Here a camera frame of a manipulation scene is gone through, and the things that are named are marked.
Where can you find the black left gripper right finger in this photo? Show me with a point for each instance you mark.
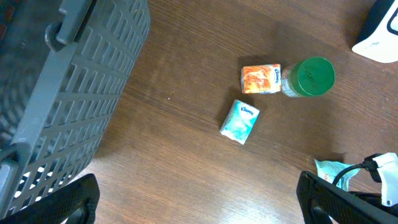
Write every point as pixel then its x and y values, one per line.
pixel 323 202

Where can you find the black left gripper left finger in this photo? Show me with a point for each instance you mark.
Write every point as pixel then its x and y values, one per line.
pixel 74 203

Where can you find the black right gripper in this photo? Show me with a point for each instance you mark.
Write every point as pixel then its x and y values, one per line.
pixel 375 200

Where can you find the teal snack pouch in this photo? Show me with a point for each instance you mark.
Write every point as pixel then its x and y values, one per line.
pixel 328 170

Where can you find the teal Kleenex tissue pack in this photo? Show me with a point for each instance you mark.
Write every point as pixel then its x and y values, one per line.
pixel 240 121

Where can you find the green lid jar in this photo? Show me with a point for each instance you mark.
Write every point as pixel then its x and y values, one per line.
pixel 309 78

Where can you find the orange Kleenex tissue pack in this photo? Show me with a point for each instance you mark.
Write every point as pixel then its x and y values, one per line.
pixel 261 79

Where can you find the white barcode scanner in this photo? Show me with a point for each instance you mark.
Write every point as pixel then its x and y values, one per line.
pixel 378 37

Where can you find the grey plastic basket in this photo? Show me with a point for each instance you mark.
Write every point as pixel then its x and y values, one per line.
pixel 64 66

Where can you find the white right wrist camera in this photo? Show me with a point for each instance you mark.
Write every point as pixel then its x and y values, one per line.
pixel 387 170

